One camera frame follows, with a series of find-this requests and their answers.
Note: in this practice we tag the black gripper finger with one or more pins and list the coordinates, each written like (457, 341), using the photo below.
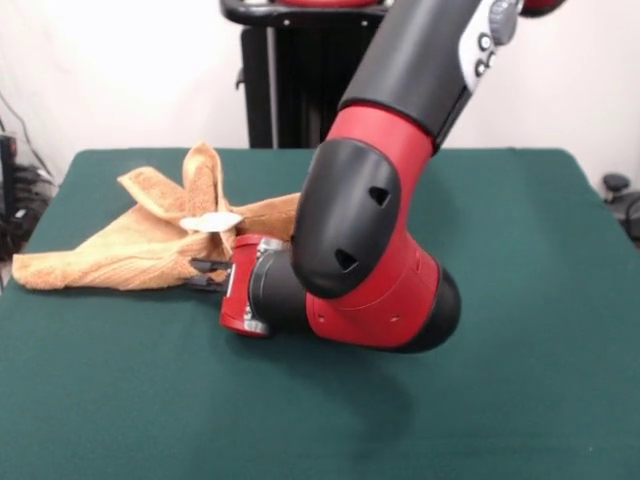
(210, 264)
(207, 286)

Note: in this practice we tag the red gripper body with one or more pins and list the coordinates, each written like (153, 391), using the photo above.
(239, 290)

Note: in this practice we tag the orange terry towel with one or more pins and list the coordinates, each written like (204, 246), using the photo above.
(140, 250)

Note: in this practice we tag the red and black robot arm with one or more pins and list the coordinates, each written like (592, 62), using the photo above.
(380, 200)

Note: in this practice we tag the red robot base disc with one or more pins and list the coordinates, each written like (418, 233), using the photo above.
(325, 2)

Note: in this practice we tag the black electrical box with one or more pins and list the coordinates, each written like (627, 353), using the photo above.
(7, 165)

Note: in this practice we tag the dark green table cloth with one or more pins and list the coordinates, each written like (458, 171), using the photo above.
(450, 400)

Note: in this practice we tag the black office chair base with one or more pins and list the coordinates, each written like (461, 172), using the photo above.
(616, 182)

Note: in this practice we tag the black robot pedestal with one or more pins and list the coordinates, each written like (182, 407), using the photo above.
(295, 75)

